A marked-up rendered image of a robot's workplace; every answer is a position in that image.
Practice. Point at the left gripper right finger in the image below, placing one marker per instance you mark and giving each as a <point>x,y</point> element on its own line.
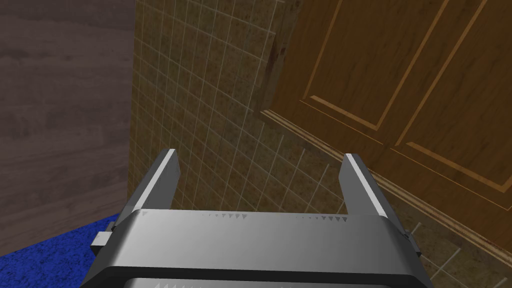
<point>360,188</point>

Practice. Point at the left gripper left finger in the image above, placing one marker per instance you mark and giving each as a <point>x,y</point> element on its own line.
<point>160,184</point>

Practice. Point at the brown wooden panelled door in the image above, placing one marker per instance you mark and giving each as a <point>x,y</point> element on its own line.
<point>400,80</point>

